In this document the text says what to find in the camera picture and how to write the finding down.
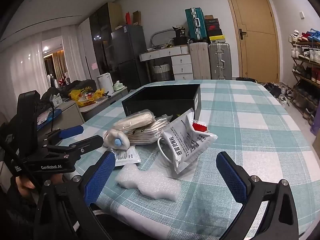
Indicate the black paper bag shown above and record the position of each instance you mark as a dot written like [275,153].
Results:
[180,38]

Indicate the black cardboard box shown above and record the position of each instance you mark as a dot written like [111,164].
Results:
[162,95]

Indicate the yellow wooden door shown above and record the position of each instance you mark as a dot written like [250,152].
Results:
[255,17]

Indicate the beige round pad pack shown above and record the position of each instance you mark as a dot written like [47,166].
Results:
[135,122]

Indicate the pale green bag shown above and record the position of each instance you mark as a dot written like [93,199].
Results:
[118,85]

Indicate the person's left hand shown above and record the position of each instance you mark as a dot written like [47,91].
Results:
[25,183]

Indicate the yellow plastic bag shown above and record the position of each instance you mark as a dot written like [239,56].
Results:
[85,96]

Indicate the pile of sandals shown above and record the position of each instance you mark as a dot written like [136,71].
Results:
[277,91]

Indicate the white curtain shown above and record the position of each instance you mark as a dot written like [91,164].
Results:
[22,75]

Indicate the white plush toy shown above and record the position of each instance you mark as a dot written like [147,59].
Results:
[112,137]

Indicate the white appliance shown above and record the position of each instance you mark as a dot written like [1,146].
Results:
[105,82]

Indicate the dark cloth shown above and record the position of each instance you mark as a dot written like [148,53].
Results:
[80,84]

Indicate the dark grey fridge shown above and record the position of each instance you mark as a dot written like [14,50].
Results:
[130,55]

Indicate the red bag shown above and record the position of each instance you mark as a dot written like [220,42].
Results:
[128,18]

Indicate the teal checked tablecloth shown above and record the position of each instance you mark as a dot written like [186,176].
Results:
[250,120]

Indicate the wooden shoe rack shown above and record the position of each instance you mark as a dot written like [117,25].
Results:
[302,77]

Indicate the teal suitcase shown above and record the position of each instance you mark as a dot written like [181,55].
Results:
[195,25]

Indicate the rows of assorted shoes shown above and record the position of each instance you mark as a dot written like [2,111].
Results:
[312,53]

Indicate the black yellow shoe box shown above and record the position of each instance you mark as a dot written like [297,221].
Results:
[216,39]

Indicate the grey oval frame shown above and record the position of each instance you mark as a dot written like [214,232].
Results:
[160,32]

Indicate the white woven basket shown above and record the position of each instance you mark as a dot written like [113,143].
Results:
[162,72]

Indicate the grey medicine packet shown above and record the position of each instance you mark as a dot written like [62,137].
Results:
[185,145]

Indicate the pink sticky note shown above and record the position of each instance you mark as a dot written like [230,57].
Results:
[95,65]

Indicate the brown cardboard box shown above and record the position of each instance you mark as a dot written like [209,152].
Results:
[136,18]

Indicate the black shoe box red logo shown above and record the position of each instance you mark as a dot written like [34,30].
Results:
[213,24]

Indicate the silver suitcase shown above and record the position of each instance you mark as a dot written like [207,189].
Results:
[220,60]

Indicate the white desk with drawers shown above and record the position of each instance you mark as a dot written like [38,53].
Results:
[182,65]

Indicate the grey sideboard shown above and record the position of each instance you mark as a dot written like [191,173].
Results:
[72,115]

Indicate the brown shoe box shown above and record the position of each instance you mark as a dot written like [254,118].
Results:
[212,17]

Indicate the bag of cream shoelaces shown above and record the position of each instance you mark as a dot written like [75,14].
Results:
[150,135]

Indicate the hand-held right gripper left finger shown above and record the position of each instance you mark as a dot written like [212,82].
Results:
[100,177]

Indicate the beige suitcase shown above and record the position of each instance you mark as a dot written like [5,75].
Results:
[200,61]

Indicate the white foam wrap sheet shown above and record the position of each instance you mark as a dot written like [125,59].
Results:
[150,182]

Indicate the dark glass cabinet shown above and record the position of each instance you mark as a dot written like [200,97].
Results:
[100,42]

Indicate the small white packet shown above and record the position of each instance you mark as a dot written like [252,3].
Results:
[127,156]

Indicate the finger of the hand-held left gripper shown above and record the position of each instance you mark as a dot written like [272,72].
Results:
[87,143]
[72,131]

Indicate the purple container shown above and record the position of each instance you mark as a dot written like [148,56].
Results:
[315,127]

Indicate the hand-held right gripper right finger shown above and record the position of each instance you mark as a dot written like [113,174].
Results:
[231,180]

